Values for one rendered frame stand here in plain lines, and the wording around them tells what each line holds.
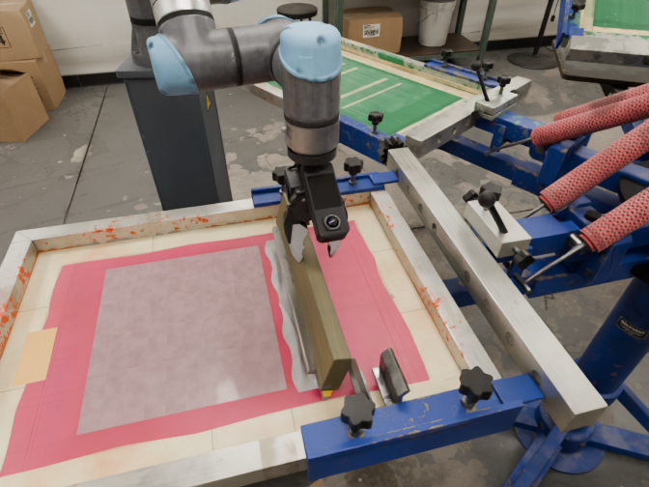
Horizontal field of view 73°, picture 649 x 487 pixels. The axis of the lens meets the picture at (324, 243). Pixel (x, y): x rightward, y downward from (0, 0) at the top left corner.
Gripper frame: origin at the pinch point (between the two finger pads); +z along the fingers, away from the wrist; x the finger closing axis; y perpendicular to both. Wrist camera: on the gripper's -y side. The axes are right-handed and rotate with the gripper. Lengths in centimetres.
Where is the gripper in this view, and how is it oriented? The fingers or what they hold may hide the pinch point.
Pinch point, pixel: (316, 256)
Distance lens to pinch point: 74.4
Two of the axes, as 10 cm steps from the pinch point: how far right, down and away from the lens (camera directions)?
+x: -9.7, 1.5, -1.8
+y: -2.3, -6.5, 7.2
